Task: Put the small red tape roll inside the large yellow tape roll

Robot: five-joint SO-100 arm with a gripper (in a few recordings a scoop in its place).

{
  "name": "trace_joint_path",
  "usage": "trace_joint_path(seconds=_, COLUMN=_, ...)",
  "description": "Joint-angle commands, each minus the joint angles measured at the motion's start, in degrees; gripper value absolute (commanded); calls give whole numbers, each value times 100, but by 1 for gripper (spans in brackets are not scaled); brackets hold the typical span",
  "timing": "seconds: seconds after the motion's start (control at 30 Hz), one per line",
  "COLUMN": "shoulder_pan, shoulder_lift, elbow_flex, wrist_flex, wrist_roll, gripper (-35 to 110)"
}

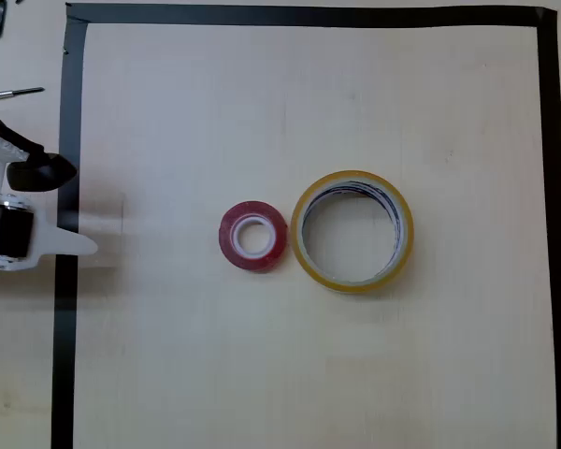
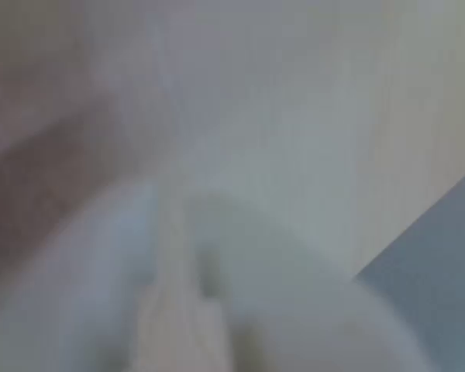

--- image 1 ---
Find black webcam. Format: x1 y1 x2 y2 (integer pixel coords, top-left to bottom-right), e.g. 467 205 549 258
6 151 79 194

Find silver black screwdriver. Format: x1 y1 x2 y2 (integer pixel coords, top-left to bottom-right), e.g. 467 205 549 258
0 86 46 101

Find black camera cable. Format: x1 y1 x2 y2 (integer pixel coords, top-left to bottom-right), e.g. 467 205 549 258
0 106 46 159

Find small red tape roll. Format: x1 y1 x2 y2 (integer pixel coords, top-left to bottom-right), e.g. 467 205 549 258
218 200 291 274

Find big yellowish clear tape roll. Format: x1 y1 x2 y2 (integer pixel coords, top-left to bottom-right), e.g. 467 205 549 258
290 169 415 296

